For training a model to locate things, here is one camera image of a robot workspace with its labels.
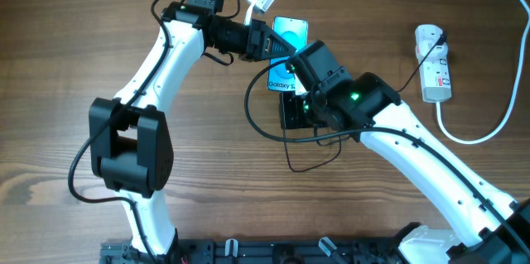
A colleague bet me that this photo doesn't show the turquoise screen smartphone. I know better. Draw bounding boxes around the turquoise screen smartphone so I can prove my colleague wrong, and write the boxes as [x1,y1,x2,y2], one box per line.
[267,16,310,93]

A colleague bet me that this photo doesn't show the black usb charging cable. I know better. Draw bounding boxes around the black usb charging cable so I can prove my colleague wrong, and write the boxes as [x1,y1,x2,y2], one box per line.
[281,29,449,174]

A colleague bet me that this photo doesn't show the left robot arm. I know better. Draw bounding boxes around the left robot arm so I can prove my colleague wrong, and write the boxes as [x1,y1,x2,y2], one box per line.
[89,0,295,263]

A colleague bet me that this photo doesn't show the white usb charger plug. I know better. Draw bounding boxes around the white usb charger plug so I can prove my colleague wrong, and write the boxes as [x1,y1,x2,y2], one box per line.
[415,40,448,61]

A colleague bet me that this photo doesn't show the white power strip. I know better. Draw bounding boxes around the white power strip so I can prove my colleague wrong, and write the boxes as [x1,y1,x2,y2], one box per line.
[415,24,452,103]

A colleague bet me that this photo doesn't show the white power strip cord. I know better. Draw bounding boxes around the white power strip cord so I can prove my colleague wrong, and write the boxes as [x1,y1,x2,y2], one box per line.
[435,0,530,146]

